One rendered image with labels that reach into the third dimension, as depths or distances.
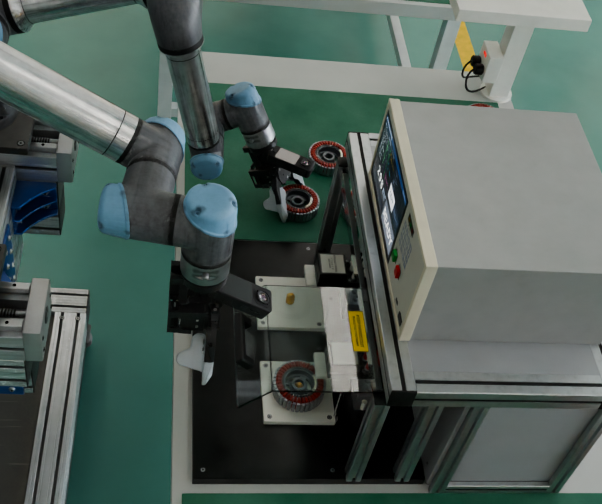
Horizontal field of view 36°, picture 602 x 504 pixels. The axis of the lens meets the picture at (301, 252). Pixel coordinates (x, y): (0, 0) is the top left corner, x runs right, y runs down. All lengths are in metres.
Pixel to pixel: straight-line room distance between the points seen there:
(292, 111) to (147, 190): 1.38
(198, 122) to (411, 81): 1.00
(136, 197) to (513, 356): 0.78
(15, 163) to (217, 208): 0.95
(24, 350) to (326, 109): 1.24
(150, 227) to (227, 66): 1.53
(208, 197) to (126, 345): 1.73
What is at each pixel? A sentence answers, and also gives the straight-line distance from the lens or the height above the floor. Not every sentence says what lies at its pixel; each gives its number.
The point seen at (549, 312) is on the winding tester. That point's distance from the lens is 1.70.
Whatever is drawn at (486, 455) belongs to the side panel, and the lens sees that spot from 1.89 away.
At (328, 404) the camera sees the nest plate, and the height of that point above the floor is 0.78.
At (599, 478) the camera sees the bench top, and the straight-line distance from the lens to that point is 2.12.
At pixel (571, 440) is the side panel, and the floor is 0.94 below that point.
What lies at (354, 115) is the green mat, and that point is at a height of 0.75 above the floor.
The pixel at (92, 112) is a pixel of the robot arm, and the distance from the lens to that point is 1.38.
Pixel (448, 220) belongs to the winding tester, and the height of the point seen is 1.32.
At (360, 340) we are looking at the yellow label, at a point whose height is 1.07.
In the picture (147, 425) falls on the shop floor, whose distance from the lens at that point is 2.83.
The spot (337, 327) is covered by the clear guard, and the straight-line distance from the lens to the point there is 1.74.
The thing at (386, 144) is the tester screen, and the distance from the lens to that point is 1.84.
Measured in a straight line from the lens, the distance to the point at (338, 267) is 2.03.
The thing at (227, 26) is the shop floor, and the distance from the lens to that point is 4.29.
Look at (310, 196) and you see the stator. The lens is 2.37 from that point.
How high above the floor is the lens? 2.42
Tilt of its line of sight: 47 degrees down
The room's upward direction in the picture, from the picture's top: 12 degrees clockwise
